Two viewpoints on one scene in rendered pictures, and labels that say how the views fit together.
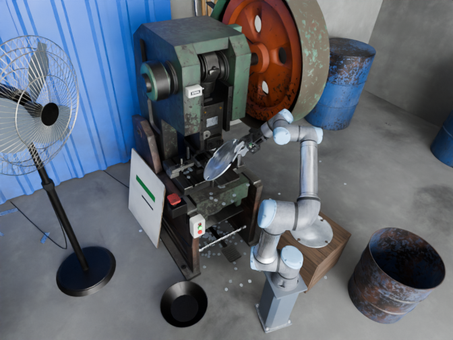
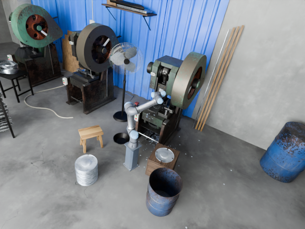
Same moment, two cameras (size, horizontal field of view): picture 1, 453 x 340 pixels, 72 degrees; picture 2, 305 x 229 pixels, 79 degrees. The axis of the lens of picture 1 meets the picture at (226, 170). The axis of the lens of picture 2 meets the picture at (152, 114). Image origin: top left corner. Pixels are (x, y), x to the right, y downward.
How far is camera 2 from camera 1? 2.24 m
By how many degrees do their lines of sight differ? 48
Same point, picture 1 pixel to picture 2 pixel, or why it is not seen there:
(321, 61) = (183, 83)
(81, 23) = (176, 55)
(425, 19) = not seen: outside the picture
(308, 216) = (130, 109)
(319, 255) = (153, 158)
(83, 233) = not seen: hidden behind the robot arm
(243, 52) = (173, 72)
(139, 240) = not seen: hidden behind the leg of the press
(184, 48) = (157, 61)
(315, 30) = (185, 72)
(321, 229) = (167, 158)
